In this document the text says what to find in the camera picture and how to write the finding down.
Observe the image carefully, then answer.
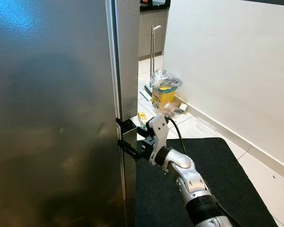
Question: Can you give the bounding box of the clear bag with packets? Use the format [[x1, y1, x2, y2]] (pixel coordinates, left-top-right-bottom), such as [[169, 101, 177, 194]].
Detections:
[[157, 102, 183, 118]]

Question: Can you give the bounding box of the yellow plastic tub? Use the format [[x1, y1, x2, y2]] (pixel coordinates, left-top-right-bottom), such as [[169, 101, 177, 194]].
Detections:
[[151, 85, 177, 110]]

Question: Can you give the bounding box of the clear plastic bag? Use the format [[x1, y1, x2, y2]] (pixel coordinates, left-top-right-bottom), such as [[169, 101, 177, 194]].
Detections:
[[150, 69, 183, 91]]

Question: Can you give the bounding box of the black carpet floor mat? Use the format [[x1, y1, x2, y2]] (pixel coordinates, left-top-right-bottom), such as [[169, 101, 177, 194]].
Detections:
[[135, 137, 266, 227]]

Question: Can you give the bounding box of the beige kitchen cabinet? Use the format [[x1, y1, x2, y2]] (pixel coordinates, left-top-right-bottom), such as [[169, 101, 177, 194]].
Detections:
[[139, 9, 171, 60]]

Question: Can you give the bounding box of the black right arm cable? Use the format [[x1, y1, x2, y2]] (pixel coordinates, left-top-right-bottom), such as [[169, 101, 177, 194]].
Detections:
[[166, 116, 188, 157]]

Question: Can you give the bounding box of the chrome long handled dustpan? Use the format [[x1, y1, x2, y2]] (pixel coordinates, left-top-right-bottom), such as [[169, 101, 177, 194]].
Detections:
[[140, 25, 162, 102]]

